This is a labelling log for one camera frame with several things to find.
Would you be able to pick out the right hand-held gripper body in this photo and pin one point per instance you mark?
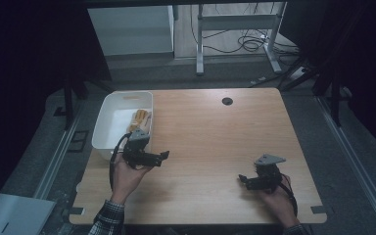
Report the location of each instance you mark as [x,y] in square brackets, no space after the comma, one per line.
[269,178]

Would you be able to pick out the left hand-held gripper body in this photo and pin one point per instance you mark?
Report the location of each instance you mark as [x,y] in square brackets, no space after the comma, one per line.
[135,153]

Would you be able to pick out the grey metal desk frame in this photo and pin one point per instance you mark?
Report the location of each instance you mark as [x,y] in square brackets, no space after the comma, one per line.
[236,22]

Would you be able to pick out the black round table grommet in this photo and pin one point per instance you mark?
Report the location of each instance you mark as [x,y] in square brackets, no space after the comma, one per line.
[227,101]

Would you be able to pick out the black floor frame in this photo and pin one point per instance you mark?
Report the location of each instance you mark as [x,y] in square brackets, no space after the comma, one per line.
[78,141]

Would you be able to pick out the white power strip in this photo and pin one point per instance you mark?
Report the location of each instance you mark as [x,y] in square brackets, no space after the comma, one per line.
[297,73]

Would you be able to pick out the black metal stand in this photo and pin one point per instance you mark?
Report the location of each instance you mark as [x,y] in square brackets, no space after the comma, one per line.
[334,98]
[68,101]

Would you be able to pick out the person's left hand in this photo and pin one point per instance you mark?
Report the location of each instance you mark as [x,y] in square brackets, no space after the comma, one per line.
[125,179]

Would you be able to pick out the white flat board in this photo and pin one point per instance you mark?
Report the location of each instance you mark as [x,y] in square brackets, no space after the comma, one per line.
[13,215]

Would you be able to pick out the metal floor rail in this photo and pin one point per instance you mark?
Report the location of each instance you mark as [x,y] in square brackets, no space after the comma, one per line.
[57,156]
[355,163]

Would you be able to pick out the person's right hand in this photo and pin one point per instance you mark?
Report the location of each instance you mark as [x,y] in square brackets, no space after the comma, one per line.
[280,202]

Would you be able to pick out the white cabinet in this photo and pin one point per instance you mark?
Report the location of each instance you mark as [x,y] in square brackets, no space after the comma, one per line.
[130,31]

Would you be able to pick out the white plastic bin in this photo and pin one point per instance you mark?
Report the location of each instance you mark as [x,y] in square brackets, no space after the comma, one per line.
[111,120]

